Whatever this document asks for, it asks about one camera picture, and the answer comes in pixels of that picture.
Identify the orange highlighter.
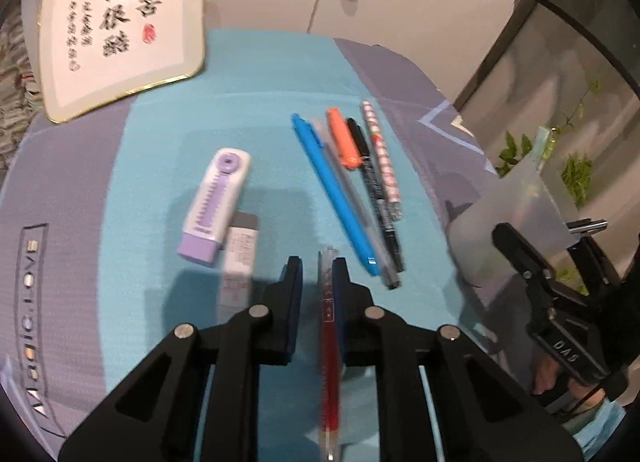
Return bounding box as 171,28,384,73
326,108,362,171

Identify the translucent white pen holder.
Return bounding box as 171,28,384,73
444,160,578,295

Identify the white cabinet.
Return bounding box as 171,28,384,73
204,0,517,104

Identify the green leafy plant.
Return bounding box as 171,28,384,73
495,80,603,209

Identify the stack of papers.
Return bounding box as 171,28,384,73
0,12,47,159

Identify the pink checked pen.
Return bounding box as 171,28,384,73
360,100,404,221

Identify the blue pen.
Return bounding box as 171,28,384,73
291,113,381,277

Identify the white eraser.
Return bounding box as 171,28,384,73
219,212,262,328

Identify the red pen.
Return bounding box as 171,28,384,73
317,247,343,462

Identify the frosted clear pen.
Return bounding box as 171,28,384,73
311,121,401,291

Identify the black pen with silver clip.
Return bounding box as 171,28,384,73
566,218,609,235

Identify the purple correction tape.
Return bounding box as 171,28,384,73
176,147,252,267

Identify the white calligraphy board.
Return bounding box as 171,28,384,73
36,0,209,124

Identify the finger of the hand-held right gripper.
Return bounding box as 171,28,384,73
492,222,558,339
567,236,625,309

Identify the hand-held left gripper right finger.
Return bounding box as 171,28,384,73
332,257,586,462

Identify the green cartoon ruler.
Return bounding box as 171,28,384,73
534,125,557,171

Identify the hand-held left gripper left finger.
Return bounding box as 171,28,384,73
57,256,303,462

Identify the person's right hand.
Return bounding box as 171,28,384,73
533,355,568,395

